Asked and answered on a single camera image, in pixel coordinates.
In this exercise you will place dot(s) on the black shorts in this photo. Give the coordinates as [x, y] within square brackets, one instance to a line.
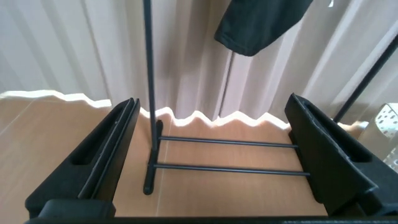
[258, 25]

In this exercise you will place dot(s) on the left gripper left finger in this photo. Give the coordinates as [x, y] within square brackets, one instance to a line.
[68, 193]

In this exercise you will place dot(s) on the white laundry basket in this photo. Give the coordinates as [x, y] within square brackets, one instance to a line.
[388, 119]

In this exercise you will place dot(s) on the beige curtain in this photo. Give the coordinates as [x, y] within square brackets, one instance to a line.
[62, 46]

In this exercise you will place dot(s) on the black clothes rack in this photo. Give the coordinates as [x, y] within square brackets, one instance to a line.
[150, 77]

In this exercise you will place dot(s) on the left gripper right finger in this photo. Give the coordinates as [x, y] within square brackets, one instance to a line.
[345, 186]

